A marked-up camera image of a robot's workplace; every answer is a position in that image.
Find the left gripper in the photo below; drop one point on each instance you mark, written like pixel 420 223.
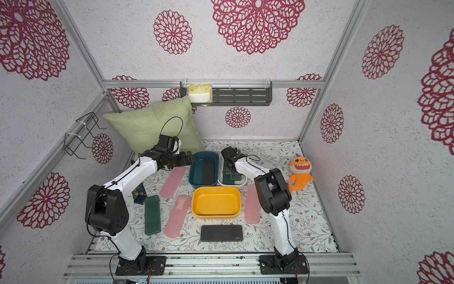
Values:
pixel 184 161

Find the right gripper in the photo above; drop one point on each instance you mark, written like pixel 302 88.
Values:
pixel 230 164

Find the green pencil case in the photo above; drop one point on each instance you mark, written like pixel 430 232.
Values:
pixel 152 222
pixel 226 178
pixel 235 177

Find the black pencil case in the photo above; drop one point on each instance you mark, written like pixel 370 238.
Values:
pixel 221 233
pixel 208 172

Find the pink pencil case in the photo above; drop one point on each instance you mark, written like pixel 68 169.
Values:
pixel 252 206
pixel 177 216
pixel 172 183

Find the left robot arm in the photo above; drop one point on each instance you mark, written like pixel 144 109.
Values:
pixel 106 210

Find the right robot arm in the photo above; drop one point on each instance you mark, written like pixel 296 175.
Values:
pixel 274 197

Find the white storage box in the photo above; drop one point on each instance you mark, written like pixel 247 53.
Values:
pixel 241 185

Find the dark teal storage box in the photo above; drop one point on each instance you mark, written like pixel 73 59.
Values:
pixel 195 174

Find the yellow storage box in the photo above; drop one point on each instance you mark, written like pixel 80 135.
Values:
pixel 216 202

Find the black pencil case front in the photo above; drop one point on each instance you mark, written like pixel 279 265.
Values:
pixel 221 233

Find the light green pillow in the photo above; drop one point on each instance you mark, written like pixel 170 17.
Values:
pixel 141 128

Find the floral table mat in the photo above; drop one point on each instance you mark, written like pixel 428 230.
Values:
pixel 310 229

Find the yellow white sponge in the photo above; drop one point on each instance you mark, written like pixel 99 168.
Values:
pixel 200 93

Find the orange shark plush toy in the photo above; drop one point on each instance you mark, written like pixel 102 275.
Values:
pixel 301 168

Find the dark wall shelf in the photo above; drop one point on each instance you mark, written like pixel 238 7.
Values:
pixel 234 92

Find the black wire wall rack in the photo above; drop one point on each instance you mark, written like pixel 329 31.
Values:
pixel 85 125

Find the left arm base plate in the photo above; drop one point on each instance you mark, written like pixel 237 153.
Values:
pixel 150 265

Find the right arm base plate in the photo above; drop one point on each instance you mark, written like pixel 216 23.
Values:
pixel 270 265

